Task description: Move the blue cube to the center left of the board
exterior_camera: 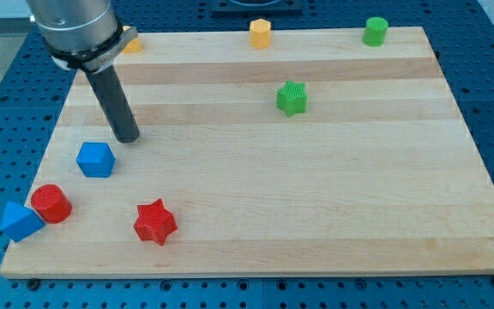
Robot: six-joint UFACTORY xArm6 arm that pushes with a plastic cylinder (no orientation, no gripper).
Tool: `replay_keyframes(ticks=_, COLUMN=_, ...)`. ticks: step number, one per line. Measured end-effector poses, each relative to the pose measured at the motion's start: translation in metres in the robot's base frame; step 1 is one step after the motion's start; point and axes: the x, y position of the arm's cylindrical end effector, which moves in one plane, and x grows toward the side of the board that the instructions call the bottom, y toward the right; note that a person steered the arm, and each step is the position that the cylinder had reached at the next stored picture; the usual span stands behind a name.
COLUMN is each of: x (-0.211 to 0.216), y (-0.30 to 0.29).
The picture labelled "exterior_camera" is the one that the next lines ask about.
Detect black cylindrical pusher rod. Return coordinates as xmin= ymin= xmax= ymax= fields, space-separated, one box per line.
xmin=86 ymin=65 xmax=140 ymax=143

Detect blue cube block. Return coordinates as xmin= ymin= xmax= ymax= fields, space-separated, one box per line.
xmin=75 ymin=142 xmax=116 ymax=178

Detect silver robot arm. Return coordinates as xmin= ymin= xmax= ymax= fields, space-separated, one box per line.
xmin=27 ymin=0 xmax=140 ymax=143

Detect yellow block behind arm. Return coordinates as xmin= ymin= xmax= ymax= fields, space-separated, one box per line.
xmin=122 ymin=26 xmax=142 ymax=54

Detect wooden board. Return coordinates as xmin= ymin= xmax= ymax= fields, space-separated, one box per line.
xmin=0 ymin=27 xmax=494 ymax=279

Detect blue perforated table mat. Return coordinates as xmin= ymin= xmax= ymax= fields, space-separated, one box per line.
xmin=0 ymin=0 xmax=494 ymax=308

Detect red cylinder block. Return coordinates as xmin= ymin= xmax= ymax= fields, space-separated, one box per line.
xmin=30 ymin=184 xmax=72 ymax=224

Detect red star block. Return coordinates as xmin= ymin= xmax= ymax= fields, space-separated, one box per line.
xmin=134 ymin=199 xmax=178 ymax=246

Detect yellow hexagonal block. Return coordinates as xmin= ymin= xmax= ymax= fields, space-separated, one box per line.
xmin=250 ymin=19 xmax=272 ymax=49

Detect blue triangular prism block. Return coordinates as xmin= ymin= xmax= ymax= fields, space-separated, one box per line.
xmin=0 ymin=201 xmax=45 ymax=242

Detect green star block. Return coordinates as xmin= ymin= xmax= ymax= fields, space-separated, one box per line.
xmin=276 ymin=81 xmax=307 ymax=117

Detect green cylinder block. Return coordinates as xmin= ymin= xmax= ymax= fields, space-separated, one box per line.
xmin=362 ymin=16 xmax=389 ymax=47

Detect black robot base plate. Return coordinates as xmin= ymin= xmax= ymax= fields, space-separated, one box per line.
xmin=208 ymin=0 xmax=304 ymax=16

